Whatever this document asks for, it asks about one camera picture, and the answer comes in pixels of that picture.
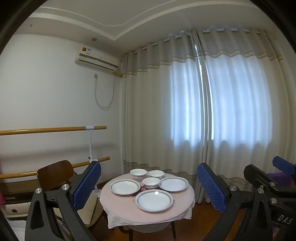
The brown wooden chair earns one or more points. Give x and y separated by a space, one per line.
53 173

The white towel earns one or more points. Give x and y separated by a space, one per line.
115 223

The white bedding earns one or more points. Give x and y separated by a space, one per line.
18 231

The pink cloth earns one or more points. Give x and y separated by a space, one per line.
1 197

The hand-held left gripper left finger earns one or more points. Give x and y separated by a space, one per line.
87 183

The beige lace-trimmed curtain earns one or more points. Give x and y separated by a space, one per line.
157 104
242 104

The white bowl grey rim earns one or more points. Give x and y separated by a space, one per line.
151 183
138 173
156 173

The white curtain rod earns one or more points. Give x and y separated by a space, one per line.
222 29

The small round table base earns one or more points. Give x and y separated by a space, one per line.
150 229

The low wooden cabinet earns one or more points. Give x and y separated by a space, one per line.
16 190

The white wall air conditioner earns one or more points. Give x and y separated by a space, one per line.
97 59

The tan air conditioner pipe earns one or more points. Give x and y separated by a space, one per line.
119 75

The white barre stand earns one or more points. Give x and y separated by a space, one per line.
89 143

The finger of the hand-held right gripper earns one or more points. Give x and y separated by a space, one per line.
284 165
254 172

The beige storage box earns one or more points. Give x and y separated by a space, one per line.
18 208

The round pink table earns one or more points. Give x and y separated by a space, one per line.
115 208

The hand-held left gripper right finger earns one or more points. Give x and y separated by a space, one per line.
210 190

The white plate grey band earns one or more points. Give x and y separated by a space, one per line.
174 184
154 200
124 186

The beige seat cushion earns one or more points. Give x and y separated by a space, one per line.
89 208

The purple cushion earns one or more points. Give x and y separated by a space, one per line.
275 179

